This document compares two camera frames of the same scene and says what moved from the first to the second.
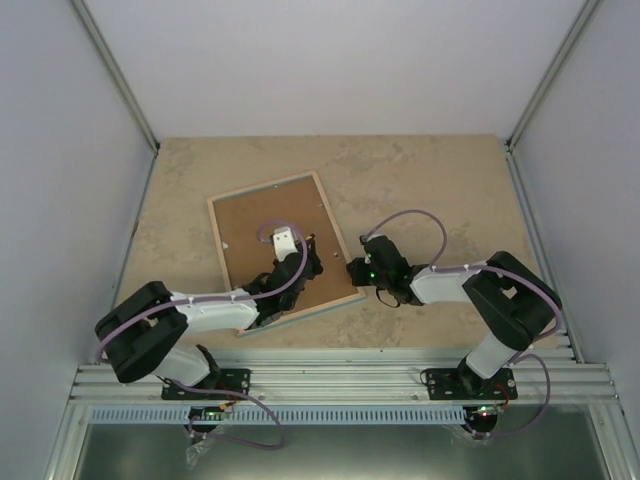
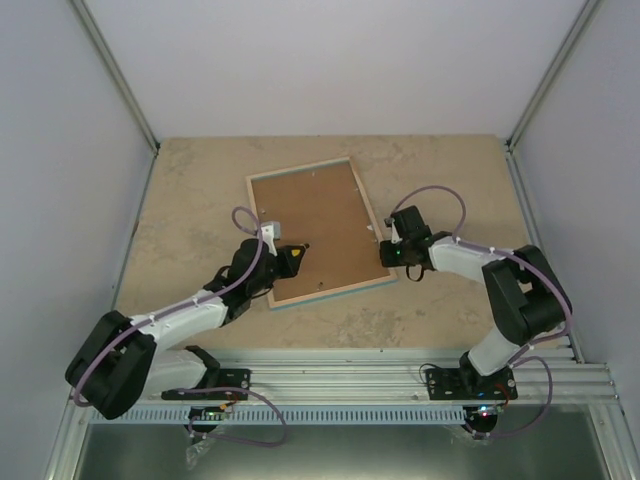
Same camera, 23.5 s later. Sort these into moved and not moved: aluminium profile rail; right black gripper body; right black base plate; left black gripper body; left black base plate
Moved: left black gripper body; right black gripper body
Not moved: left black base plate; right black base plate; aluminium profile rail
